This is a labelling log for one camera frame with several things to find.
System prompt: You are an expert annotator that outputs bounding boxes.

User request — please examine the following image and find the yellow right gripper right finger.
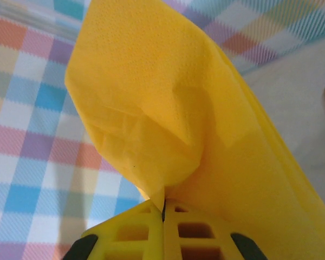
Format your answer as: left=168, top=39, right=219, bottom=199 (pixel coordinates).
left=164, top=202, right=269, bottom=260

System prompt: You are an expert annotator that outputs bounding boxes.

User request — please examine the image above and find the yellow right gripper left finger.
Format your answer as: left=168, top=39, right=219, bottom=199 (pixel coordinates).
left=62, top=200, right=165, bottom=260

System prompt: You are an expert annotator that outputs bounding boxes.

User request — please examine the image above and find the yellow paper napkin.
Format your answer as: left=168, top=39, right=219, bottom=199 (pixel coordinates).
left=64, top=0, right=325, bottom=260

